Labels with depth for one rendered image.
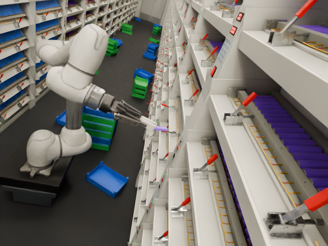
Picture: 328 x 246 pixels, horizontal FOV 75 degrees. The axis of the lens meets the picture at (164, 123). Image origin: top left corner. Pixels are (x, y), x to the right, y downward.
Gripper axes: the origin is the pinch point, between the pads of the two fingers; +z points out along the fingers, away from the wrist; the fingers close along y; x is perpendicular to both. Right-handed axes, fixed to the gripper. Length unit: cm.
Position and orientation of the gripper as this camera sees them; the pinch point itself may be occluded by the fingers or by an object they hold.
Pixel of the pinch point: (147, 123)
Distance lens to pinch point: 89.9
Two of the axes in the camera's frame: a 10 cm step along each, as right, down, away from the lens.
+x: -5.0, 7.2, 4.8
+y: 0.2, -5.4, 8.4
